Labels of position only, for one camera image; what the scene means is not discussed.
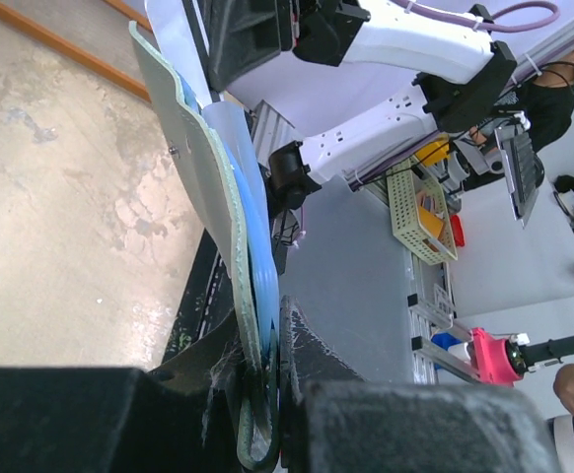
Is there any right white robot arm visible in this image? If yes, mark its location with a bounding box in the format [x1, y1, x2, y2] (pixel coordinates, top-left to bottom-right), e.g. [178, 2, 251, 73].
[199, 1, 517, 213]

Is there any wooden tiered rack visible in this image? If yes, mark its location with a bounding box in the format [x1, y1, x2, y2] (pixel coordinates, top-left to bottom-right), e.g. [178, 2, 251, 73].
[0, 2, 150, 102]

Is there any white striped credit card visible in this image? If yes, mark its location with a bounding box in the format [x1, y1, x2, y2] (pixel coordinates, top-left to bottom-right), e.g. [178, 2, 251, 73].
[144, 0, 213, 106]

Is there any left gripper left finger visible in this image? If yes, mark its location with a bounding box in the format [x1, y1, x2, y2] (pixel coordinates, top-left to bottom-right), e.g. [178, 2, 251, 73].
[0, 314, 242, 472]

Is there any pink tool on bench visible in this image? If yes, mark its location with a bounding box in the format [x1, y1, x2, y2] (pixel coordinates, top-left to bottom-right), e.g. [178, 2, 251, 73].
[471, 328, 528, 387]

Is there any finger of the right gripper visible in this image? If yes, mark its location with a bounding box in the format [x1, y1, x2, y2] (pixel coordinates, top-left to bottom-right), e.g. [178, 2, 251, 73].
[202, 0, 297, 92]

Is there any person in black shirt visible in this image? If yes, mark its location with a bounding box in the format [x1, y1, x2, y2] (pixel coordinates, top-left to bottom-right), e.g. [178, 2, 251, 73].
[468, 36, 574, 191]

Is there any green leather card holder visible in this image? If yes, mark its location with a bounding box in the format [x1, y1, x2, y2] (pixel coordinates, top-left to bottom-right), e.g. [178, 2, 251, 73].
[128, 22, 279, 472]

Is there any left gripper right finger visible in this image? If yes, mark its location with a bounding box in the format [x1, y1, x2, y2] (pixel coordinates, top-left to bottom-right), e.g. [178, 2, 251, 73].
[279, 297, 561, 472]

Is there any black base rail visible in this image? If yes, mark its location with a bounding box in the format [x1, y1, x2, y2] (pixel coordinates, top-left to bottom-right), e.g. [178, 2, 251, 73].
[162, 231, 234, 363]

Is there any cream perforated basket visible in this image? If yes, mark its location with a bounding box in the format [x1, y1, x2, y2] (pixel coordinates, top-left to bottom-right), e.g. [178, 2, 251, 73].
[387, 157, 458, 265]

